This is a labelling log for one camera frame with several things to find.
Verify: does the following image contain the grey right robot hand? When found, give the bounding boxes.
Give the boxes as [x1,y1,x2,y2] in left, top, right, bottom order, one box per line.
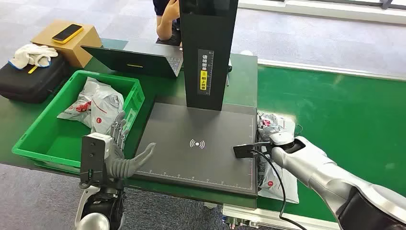
[258,124,284,140]

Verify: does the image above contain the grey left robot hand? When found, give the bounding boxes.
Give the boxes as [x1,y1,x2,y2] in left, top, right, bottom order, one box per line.
[106,110,157,179]

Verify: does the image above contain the grey red-printed poly mailer package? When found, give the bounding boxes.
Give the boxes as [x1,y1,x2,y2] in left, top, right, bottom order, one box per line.
[57,77,125,136]
[256,111,300,205]

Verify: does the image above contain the brown cardboard box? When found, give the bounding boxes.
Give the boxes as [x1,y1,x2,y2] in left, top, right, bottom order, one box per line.
[31,19,103,69]

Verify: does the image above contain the black scanner platform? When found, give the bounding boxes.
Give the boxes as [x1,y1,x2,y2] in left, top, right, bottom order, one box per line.
[131,95,258,199]

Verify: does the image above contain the green plastic crate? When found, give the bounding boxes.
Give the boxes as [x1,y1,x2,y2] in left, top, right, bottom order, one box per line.
[12,69,146,174]

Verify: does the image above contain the dark laptop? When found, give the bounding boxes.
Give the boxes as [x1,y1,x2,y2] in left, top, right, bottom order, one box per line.
[80,39,185,79]

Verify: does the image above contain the black scanner column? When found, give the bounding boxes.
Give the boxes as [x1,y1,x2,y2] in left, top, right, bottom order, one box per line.
[178,0,239,112]

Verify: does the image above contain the black zippered carrying case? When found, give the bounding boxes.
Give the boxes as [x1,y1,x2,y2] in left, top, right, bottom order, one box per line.
[0,54,69,104]

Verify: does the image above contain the white raised floor strip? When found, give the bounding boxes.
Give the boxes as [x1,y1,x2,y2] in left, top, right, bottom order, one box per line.
[237,0,406,25]

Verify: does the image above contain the yellow-cased smartphone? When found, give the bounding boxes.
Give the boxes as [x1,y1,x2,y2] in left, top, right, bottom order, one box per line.
[51,23,84,45]

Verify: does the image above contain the white cloth gloves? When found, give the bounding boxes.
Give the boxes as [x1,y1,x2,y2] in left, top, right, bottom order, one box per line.
[8,44,59,70]

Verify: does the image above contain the person's hand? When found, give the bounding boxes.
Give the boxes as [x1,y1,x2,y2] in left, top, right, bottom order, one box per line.
[163,0,181,20]

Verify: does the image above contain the person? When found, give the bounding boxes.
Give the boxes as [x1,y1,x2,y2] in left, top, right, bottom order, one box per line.
[152,0,182,46]

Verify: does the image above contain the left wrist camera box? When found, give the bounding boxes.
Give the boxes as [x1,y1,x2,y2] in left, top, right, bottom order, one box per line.
[79,132,113,188]

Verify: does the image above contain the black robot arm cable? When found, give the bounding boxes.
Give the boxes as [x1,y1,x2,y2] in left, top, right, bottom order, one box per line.
[250,149,308,230]

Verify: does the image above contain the pale conveyor side rail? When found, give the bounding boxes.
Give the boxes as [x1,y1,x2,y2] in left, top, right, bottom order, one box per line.
[257,58,406,82]
[222,203,341,230]

